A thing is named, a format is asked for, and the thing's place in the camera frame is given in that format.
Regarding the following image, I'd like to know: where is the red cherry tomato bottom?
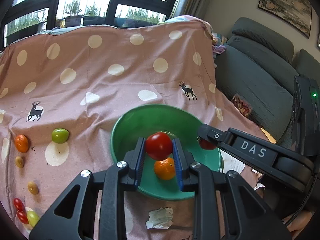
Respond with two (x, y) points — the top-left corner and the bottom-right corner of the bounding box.
(17, 211), (29, 225)

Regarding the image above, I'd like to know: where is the green plastic bowl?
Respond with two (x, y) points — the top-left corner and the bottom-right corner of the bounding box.
(110, 104), (223, 201)

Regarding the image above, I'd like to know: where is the pink polka dot cloth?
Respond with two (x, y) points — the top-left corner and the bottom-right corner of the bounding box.
(1, 17), (264, 237)

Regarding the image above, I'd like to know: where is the red snack packet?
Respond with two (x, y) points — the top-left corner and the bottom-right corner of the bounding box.
(231, 94), (252, 118)

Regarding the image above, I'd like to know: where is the grey sofa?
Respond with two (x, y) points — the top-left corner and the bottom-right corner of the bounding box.
(215, 17), (319, 148)

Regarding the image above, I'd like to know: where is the framed landscape painting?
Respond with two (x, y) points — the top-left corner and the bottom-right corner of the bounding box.
(258, 0), (312, 38)

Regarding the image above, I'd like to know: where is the small green fruit bottom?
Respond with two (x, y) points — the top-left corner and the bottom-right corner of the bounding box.
(27, 210), (40, 228)

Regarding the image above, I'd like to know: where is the brown longan upper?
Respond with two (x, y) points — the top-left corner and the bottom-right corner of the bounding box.
(15, 156), (24, 168)

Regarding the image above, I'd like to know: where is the window black frame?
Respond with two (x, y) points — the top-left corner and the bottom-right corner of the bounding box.
(1, 0), (176, 48)

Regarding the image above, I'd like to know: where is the black camera device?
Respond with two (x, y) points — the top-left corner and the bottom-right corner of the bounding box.
(291, 76), (319, 158)

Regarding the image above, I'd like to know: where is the brown longan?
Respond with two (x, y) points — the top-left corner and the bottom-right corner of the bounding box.
(15, 156), (24, 168)
(27, 181), (39, 195)

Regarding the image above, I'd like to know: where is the red cherry tomato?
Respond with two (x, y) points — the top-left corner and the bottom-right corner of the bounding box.
(145, 132), (172, 161)
(17, 211), (29, 225)
(12, 198), (24, 212)
(199, 138), (217, 151)

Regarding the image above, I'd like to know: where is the crumpled white tissue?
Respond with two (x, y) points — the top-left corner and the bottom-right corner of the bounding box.
(145, 207), (173, 229)

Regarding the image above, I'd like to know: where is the brown longan lower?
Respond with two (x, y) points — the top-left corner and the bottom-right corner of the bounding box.
(27, 181), (39, 195)

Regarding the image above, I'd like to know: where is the large orange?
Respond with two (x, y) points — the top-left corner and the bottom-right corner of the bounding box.
(15, 134), (29, 153)

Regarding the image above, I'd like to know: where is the green fruit on cloth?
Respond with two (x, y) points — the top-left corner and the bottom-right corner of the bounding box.
(52, 128), (69, 144)

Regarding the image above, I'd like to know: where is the pile of clothes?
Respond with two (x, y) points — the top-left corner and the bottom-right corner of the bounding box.
(212, 33), (228, 57)

